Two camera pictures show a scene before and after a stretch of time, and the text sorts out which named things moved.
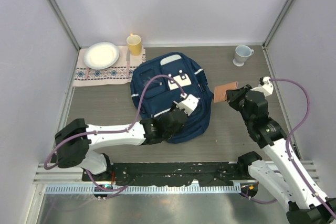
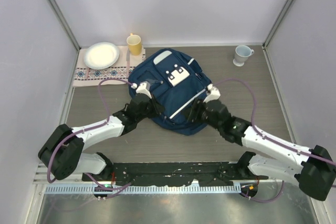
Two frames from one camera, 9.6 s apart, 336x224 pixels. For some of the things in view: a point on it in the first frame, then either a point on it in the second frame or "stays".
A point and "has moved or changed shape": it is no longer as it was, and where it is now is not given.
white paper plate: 101,55 stays
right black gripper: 233,96 -> 190,112
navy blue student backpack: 160,94 has moved or changed shape
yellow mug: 134,44 stays
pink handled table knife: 128,59 stays
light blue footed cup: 242,53 stays
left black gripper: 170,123 -> 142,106
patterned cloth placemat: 121,73 stays
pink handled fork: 87,73 stays
